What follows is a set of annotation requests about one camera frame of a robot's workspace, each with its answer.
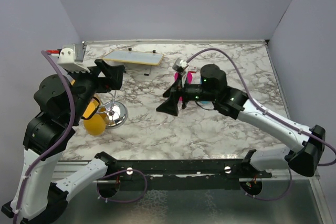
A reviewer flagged yellow wine glass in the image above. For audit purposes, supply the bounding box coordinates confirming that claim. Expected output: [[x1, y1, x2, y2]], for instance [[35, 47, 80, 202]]
[[83, 114, 106, 136], [71, 88, 101, 125]]

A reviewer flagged yellow wine glass rear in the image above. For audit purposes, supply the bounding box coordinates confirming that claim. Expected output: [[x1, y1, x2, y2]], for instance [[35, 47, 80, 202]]
[[71, 88, 101, 125]]

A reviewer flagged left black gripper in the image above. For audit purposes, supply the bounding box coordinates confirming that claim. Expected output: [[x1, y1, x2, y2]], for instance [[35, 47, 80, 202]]
[[68, 58, 125, 122]]

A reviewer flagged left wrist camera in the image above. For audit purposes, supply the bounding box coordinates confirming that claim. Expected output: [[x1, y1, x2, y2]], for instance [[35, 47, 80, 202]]
[[47, 44, 90, 73]]

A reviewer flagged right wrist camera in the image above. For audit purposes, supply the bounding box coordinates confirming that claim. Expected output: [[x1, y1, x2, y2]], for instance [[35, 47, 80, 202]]
[[173, 58, 189, 75]]

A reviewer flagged yellow framed whiteboard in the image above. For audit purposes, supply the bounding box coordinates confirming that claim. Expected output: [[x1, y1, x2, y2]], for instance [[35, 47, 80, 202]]
[[102, 48, 164, 76]]

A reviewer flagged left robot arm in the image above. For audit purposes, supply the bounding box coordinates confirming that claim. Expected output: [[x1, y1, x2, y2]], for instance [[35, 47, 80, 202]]
[[1, 59, 124, 223]]

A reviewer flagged yellow wine glass front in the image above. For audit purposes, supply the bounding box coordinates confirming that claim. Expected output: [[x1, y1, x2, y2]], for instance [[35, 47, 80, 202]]
[[83, 114, 106, 136]]

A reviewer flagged pink plastic wine glass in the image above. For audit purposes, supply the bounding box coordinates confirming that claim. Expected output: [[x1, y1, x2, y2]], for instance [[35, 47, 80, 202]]
[[174, 71, 193, 88]]

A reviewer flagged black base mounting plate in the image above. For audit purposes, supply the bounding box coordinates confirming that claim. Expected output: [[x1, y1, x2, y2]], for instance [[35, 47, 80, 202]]
[[99, 159, 271, 191]]

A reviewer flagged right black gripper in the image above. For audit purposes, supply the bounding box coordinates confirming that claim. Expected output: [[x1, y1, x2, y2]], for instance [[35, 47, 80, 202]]
[[157, 73, 217, 115]]

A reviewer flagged red card box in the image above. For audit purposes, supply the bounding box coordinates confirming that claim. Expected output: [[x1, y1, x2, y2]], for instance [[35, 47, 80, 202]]
[[188, 67, 197, 73]]

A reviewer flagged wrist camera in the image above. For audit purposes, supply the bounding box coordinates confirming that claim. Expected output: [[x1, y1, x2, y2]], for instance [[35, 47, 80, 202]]
[[173, 58, 189, 75], [47, 44, 90, 73]]

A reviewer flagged aluminium rail frame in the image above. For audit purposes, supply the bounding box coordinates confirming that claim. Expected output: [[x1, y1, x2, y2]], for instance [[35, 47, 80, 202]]
[[28, 39, 329, 224]]

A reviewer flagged chrome wine glass rack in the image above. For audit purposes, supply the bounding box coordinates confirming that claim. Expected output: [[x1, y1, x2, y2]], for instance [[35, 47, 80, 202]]
[[97, 91, 128, 130]]

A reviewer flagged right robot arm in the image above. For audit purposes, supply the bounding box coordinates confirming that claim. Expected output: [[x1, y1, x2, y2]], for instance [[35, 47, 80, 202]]
[[156, 64, 326, 177]]

